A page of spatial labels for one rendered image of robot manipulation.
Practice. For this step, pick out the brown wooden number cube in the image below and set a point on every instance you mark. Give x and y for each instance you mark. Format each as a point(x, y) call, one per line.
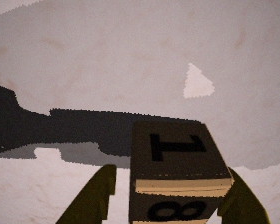
point(177, 173)

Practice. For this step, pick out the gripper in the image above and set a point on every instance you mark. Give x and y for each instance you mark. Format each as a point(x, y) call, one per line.
point(90, 206)

